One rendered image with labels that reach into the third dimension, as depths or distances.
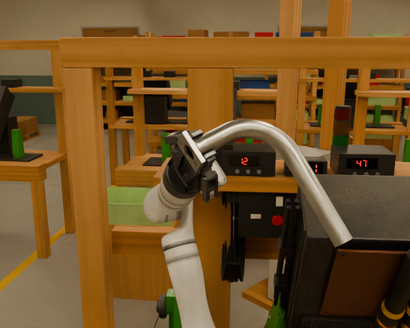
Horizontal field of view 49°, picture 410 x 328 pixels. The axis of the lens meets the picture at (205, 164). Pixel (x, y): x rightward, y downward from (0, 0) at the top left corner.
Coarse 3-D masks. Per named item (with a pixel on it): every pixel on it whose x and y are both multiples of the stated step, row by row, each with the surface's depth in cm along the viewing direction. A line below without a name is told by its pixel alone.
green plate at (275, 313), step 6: (276, 306) 118; (282, 306) 114; (270, 312) 123; (276, 312) 116; (282, 312) 111; (270, 318) 121; (276, 318) 115; (282, 318) 112; (270, 324) 119; (276, 324) 113; (282, 324) 113
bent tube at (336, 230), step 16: (224, 128) 67; (240, 128) 68; (256, 128) 68; (272, 128) 69; (192, 144) 64; (208, 144) 66; (224, 144) 67; (272, 144) 70; (288, 144) 69; (192, 160) 66; (288, 160) 69; (304, 160) 68; (304, 176) 68; (304, 192) 68; (320, 192) 67; (320, 208) 67; (336, 224) 66; (336, 240) 66
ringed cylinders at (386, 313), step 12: (408, 252) 80; (408, 264) 80; (396, 276) 85; (408, 276) 81; (396, 288) 85; (408, 288) 83; (384, 300) 93; (396, 300) 87; (408, 300) 87; (384, 312) 92; (396, 312) 90; (408, 312) 91; (384, 324) 94; (396, 324) 94; (408, 324) 93
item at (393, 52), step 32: (64, 64) 138; (96, 64) 137; (128, 64) 136; (160, 64) 136; (192, 64) 135; (224, 64) 134; (256, 64) 133; (288, 64) 133; (320, 64) 132; (352, 64) 131; (384, 64) 130
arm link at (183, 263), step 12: (168, 252) 91; (180, 252) 90; (192, 252) 90; (168, 264) 91; (180, 264) 89; (192, 264) 89; (180, 276) 89; (192, 276) 89; (180, 288) 89; (192, 288) 89; (204, 288) 92; (180, 300) 90; (192, 300) 90; (204, 300) 92; (180, 312) 91; (192, 312) 90; (204, 312) 91; (192, 324) 91; (204, 324) 91
